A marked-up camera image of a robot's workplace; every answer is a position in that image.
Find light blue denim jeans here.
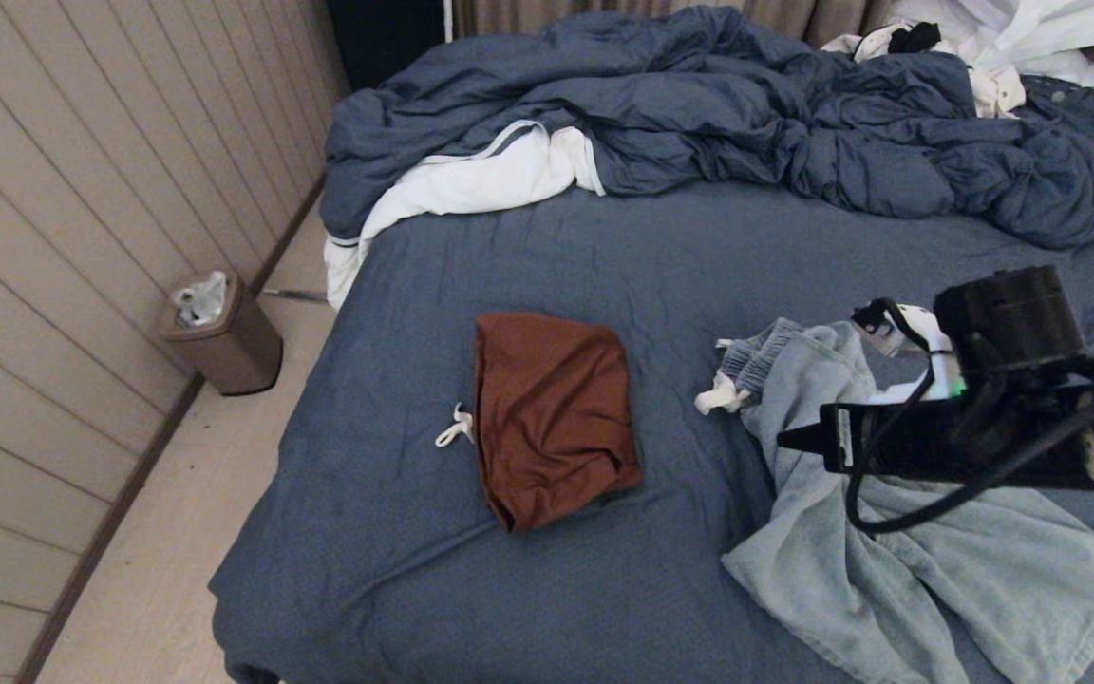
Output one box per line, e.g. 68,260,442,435
694,318,1094,684

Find rust brown shorts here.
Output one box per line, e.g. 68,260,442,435
433,312,643,534

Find blue bed sheet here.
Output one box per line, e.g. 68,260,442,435
208,178,1094,684

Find cream jacket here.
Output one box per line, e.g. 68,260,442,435
822,23,1029,118

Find dark blue crumpled duvet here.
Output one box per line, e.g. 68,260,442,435
319,3,1094,250

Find dark denim garment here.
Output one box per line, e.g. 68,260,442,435
1022,74,1094,202

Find small black garment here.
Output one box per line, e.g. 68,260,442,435
889,19,944,53

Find beige curtain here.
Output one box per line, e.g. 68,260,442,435
452,0,899,48

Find white shirt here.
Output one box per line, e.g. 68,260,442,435
889,0,1094,86

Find brown trash bin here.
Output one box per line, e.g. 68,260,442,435
158,271,284,395

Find black cabinet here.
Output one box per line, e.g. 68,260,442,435
324,0,448,91

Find white plastic bin bag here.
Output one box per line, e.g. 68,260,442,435
172,271,228,328

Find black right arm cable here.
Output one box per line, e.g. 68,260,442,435
844,299,1094,534

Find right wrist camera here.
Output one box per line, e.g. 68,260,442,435
851,265,1087,405

